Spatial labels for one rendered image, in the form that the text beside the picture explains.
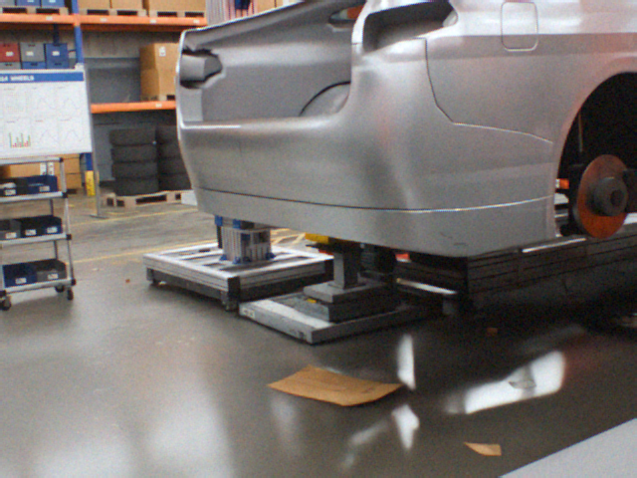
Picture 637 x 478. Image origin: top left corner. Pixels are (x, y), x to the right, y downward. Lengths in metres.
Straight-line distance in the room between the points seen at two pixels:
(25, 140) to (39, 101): 0.51
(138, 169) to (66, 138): 1.62
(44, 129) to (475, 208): 8.29
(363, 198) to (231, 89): 1.58
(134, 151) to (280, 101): 7.69
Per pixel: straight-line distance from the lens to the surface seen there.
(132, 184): 11.81
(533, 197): 2.80
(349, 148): 2.60
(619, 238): 5.63
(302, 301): 4.62
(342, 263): 4.57
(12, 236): 5.79
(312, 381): 3.74
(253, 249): 5.52
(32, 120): 10.40
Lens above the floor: 1.23
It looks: 9 degrees down
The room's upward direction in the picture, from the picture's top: 3 degrees counter-clockwise
